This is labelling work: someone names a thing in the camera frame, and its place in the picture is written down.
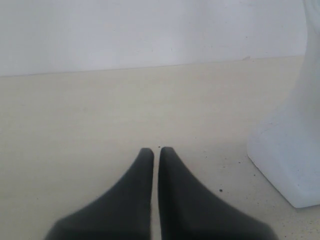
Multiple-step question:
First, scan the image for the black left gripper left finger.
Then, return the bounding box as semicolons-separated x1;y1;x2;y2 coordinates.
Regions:
45;148;153;240

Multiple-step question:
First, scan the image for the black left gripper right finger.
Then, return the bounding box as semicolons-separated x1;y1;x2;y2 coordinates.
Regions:
159;147;275;240

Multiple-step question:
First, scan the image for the white mannequin head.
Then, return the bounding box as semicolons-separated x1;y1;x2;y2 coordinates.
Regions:
247;0;320;208

